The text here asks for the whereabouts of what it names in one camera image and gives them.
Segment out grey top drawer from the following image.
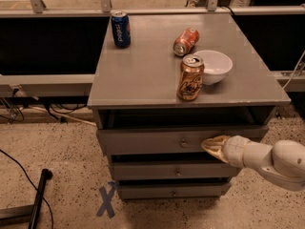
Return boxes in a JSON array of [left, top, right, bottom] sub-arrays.
[[96, 125, 269, 156]]

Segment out grey drawer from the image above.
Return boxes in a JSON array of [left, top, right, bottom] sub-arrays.
[[117, 182, 231, 199], [96, 125, 269, 156], [110, 161, 240, 180]]

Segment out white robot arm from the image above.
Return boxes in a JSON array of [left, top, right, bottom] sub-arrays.
[[201, 135, 305, 191]]

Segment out grey middle drawer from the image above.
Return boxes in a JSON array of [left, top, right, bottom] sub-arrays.
[[110, 161, 240, 180]]

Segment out grey bottom drawer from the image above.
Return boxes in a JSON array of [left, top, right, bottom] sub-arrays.
[[117, 182, 231, 199]]

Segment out grey wooden drawer cabinet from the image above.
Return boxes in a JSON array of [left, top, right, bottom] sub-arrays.
[[88, 14, 290, 188]]

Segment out gold soda can upright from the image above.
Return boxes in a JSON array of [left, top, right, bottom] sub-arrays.
[[177, 54, 204, 101]]

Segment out white bowl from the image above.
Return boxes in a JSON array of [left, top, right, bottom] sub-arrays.
[[195, 50, 233, 85]]

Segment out orange soda can lying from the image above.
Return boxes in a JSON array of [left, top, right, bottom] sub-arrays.
[[173, 28, 199, 56]]

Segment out blue tape X mark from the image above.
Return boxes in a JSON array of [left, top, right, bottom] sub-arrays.
[[96, 181, 116, 219]]

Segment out blue Pepsi can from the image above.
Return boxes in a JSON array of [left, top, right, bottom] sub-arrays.
[[111, 11, 131, 48]]

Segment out black metal stand leg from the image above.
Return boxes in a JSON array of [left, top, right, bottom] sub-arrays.
[[0, 168, 53, 229]]

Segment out grey metal railing frame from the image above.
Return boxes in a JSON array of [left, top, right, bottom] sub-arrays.
[[0, 0, 305, 97]]

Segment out white cable at right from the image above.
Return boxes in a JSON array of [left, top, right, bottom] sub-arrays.
[[281, 50, 305, 92]]

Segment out cable bundle under rail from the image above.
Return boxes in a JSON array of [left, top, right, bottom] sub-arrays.
[[0, 87, 97, 127]]

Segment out black floor cable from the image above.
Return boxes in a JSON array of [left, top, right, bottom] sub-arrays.
[[0, 148, 55, 229]]

